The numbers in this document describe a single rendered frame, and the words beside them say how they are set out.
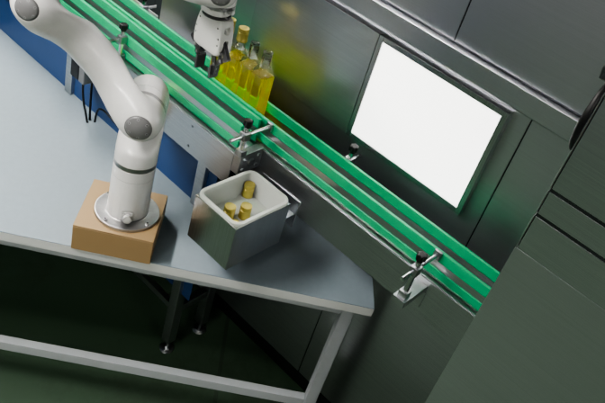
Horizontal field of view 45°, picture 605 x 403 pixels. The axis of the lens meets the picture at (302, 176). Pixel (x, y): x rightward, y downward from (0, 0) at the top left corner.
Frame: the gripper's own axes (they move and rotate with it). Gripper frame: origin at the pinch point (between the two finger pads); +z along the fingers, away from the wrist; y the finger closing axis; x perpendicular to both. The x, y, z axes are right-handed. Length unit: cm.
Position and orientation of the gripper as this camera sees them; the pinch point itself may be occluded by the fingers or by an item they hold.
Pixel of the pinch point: (206, 66)
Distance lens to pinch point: 193.2
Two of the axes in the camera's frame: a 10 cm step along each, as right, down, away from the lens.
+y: -7.1, -5.5, 4.4
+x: -6.7, 3.0, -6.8
